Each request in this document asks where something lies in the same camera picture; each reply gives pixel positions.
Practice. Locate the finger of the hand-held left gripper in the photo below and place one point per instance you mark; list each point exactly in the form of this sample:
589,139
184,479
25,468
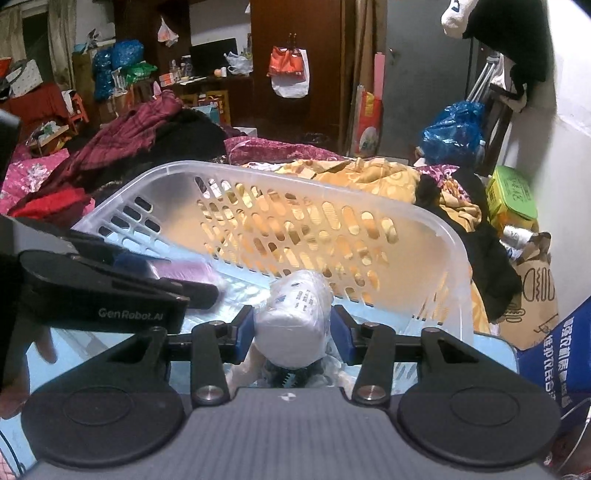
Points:
198,295
101,251

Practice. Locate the black monitor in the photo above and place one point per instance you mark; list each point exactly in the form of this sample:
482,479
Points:
212,57

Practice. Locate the green plastic bag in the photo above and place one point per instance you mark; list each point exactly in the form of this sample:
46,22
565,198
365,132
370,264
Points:
141,71

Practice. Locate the purple packet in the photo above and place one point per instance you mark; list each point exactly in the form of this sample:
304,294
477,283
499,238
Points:
184,272

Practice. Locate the folded metal rack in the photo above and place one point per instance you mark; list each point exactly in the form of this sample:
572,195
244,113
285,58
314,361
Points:
482,78

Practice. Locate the white and black hoodie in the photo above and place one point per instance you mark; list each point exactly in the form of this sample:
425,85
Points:
508,37

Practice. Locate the orange plastic stool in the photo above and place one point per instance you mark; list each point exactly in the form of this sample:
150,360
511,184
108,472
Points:
76,108

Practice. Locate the yellow patterned blanket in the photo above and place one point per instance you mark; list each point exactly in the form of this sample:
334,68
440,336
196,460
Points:
369,175

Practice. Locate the red printed bag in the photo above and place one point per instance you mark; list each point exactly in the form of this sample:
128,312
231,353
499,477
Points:
369,120

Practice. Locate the white tissue packet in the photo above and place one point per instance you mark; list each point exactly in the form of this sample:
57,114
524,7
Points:
291,332

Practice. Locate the white dotted bag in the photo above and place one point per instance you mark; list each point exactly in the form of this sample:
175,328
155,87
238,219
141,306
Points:
25,76

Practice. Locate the black fuzzy garment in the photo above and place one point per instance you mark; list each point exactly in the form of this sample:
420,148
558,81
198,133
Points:
198,134

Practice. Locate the red cloth cover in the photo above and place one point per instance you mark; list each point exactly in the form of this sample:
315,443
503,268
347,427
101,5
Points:
37,104

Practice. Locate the blue plastic bag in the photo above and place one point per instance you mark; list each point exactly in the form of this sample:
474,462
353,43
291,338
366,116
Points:
452,134
104,78
128,53

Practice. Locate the maroon plaid cloth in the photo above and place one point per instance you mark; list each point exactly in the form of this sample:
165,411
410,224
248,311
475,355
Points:
134,129

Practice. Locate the person's left hand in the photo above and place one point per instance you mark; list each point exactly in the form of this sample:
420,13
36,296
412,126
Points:
42,344

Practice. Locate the wooden boards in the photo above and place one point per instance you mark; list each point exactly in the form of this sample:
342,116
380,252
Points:
364,46

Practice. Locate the pink floral blanket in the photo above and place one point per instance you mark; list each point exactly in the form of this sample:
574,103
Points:
32,175

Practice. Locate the magenta patterned quilt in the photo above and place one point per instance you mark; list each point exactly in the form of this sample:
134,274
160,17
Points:
277,150

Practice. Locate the black cloth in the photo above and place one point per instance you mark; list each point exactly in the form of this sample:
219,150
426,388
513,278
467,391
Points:
485,258

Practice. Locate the grey door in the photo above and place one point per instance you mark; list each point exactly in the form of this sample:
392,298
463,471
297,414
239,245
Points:
415,69

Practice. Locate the pink roll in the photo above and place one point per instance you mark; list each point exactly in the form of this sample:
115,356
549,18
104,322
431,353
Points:
379,76

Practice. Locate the white and red hanging bag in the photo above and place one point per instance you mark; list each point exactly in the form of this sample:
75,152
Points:
166,32

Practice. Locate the green lidded box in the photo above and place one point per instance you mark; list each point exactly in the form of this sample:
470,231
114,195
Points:
512,194

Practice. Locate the clear plastic basket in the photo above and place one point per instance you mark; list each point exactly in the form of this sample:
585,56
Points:
277,180

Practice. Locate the brown paper bag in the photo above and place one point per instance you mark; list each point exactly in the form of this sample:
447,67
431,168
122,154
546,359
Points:
535,295

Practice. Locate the red garment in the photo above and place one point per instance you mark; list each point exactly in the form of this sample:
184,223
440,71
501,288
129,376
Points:
51,203

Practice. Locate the blue tote bag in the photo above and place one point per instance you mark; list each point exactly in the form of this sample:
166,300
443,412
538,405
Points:
554,360

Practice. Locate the beige curtain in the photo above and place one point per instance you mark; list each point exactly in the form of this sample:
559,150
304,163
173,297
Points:
62,41

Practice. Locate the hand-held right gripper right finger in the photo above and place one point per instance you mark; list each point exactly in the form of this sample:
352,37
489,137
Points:
341,334

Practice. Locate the orange and white plastic bag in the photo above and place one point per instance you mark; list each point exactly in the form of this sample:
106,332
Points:
286,64

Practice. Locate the brown wooden wardrobe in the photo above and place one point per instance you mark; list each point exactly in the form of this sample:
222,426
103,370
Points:
323,69

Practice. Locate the white labelled bottle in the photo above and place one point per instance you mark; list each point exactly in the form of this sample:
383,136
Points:
515,240

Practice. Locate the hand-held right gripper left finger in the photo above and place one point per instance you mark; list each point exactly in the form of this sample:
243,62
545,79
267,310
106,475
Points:
244,334

